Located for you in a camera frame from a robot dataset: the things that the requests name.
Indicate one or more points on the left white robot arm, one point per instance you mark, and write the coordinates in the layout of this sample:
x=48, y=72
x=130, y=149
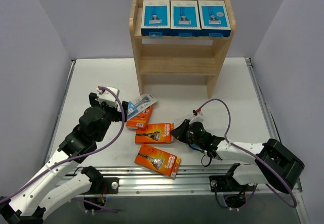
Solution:
x=40, y=196

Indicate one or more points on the orange Gillette Fusion box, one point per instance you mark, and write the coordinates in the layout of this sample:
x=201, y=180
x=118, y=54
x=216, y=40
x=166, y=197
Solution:
x=158, y=160
x=155, y=133

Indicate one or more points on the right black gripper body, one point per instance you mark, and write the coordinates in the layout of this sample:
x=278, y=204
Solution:
x=184, y=132

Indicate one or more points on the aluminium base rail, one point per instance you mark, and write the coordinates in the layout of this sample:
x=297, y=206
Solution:
x=235, y=111

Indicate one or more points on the wooden shelf unit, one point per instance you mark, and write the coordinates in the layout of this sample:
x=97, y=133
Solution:
x=179, y=55

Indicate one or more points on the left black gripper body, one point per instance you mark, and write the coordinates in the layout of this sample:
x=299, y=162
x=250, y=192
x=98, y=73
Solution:
x=121, y=112

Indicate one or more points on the clear blister razor pack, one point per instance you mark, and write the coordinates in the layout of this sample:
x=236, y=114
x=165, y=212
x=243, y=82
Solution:
x=179, y=121
x=139, y=104

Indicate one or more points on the orange Gillette Styler box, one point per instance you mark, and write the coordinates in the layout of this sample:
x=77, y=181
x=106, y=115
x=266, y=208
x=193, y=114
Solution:
x=140, y=121

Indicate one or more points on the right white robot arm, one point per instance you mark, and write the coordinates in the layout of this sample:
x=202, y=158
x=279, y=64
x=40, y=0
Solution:
x=269, y=163

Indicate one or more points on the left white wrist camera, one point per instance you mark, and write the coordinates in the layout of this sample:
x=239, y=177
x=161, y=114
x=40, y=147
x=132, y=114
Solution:
x=106, y=97

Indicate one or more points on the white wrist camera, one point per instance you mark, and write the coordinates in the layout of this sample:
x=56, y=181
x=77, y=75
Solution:
x=197, y=116
x=106, y=97

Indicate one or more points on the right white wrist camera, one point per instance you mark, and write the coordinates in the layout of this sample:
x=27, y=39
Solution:
x=197, y=116

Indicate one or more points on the blue Harry's razor box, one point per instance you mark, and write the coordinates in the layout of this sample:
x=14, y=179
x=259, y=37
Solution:
x=214, y=19
x=185, y=20
x=156, y=21

